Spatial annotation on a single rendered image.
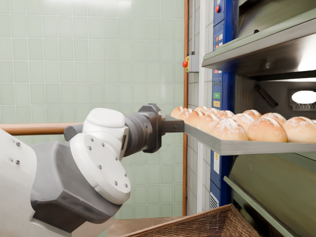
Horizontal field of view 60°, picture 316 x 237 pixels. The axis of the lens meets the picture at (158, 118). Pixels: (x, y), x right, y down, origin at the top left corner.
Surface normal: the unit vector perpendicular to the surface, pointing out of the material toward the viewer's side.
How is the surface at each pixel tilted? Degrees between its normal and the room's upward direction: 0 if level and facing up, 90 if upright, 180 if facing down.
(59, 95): 90
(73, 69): 90
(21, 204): 81
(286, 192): 70
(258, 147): 90
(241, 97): 90
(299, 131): 65
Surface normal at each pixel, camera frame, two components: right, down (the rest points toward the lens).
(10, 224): 0.72, 0.14
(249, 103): 0.11, 0.11
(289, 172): -0.94, -0.32
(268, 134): -0.59, -0.27
